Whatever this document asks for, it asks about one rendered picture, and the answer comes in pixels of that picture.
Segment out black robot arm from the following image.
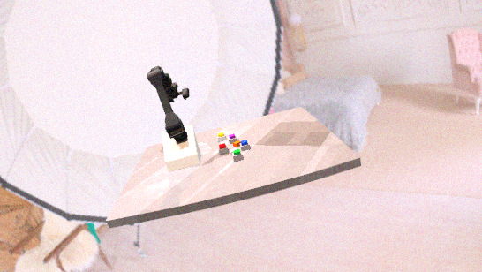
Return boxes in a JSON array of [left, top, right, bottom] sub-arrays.
[[147, 65, 188, 145]]

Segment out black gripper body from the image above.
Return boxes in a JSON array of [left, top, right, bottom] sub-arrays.
[[168, 87, 190, 99]]

